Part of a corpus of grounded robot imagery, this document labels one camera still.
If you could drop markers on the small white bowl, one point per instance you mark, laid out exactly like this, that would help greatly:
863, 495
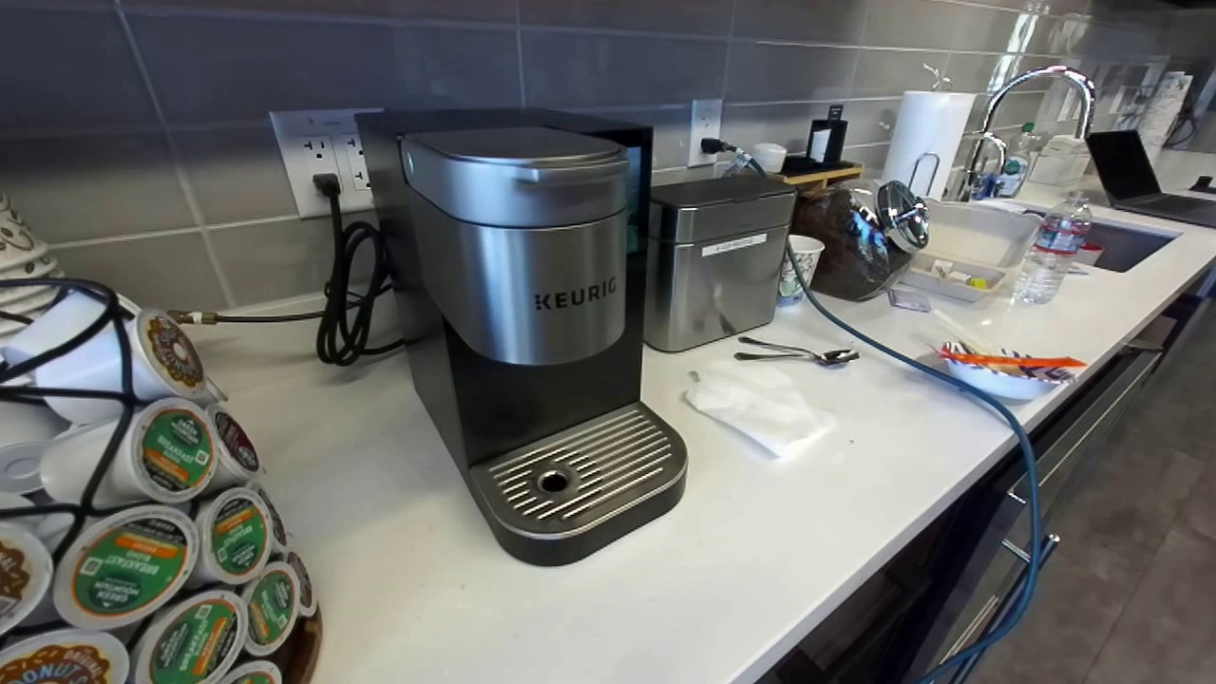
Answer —
770, 156

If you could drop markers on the metal spoon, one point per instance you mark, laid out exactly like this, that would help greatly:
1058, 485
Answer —
811, 357

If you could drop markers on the white paper napkin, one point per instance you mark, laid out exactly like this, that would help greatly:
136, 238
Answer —
761, 413

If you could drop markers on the clear plastic water bottle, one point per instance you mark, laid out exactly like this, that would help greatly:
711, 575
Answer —
1052, 252

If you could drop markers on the black laptop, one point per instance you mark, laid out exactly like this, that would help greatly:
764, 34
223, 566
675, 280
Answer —
1125, 166

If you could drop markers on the chrome paper towel holder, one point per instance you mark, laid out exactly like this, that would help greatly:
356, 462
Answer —
925, 174

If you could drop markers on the black box on rack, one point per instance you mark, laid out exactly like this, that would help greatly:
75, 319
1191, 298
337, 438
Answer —
826, 137

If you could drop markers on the dark lid coffee pod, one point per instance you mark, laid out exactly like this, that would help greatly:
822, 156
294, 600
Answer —
238, 441

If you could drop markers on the small white paper cup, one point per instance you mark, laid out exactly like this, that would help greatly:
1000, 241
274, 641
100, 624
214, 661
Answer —
799, 269

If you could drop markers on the thin metal utensil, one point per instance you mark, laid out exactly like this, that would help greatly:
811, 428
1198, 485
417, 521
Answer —
778, 343

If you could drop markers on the white ruffled paper stack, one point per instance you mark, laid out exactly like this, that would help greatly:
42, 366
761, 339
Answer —
19, 261

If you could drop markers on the green lid coffee pod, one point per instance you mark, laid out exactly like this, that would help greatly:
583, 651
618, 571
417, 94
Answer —
172, 451
193, 641
273, 611
128, 571
238, 538

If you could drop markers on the white paper towel roll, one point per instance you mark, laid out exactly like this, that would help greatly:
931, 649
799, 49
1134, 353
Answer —
931, 136

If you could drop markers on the white single wall outlet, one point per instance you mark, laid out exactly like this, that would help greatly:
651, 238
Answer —
704, 125

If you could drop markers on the white double wall outlet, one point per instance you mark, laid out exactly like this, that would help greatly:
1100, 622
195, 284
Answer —
311, 152

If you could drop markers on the chrome sink faucet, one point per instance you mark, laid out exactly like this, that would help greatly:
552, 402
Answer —
1030, 81

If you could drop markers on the brown lid coffee pod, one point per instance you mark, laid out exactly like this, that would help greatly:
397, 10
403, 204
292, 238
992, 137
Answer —
172, 350
60, 661
15, 575

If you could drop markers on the black silver Keurig coffee machine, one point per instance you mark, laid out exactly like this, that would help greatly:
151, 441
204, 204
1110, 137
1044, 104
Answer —
532, 318

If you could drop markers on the orange packets bundle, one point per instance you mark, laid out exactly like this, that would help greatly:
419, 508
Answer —
1011, 361

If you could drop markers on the patterned rim paper plate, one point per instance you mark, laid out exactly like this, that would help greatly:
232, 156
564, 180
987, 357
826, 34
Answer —
1007, 380

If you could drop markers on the steel sink basin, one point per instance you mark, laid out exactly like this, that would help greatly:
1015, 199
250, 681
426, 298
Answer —
1125, 250

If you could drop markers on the wooden countertop rack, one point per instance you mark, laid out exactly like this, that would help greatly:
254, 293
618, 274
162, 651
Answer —
822, 176

